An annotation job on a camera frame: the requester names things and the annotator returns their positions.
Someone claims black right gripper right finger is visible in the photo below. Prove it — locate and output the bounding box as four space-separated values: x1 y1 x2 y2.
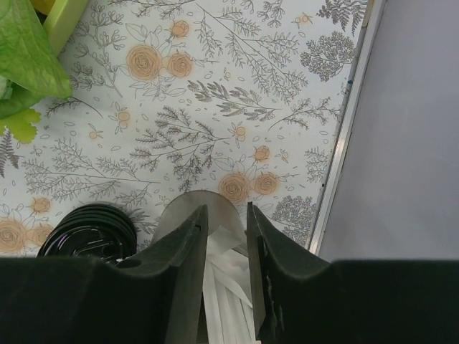
246 204 458 343

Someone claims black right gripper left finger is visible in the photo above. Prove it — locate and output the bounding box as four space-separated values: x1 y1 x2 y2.
1 206 208 343

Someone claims cup of white straws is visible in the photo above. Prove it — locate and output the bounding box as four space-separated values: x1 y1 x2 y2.
154 191 258 343

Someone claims stack of black lids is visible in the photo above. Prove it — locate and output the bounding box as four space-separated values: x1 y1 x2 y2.
37 203 137 264

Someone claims floral table mat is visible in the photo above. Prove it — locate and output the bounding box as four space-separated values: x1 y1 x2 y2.
1 1 372 257

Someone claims napa cabbage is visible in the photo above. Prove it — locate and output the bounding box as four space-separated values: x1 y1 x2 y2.
1 1 72 143

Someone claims green plastic vegetable tray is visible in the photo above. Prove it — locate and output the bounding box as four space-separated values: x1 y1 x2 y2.
43 0 88 56

